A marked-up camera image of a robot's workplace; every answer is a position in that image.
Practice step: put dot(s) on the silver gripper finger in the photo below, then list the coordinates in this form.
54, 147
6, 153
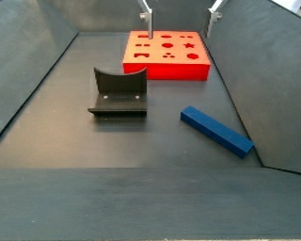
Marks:
146, 16
214, 15

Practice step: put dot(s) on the blue rectangular block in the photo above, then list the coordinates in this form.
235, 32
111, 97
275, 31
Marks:
218, 132

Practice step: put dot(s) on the red board with shaped holes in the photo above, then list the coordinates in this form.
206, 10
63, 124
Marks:
173, 56

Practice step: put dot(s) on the black curved fixture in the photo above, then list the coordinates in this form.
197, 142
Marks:
121, 93

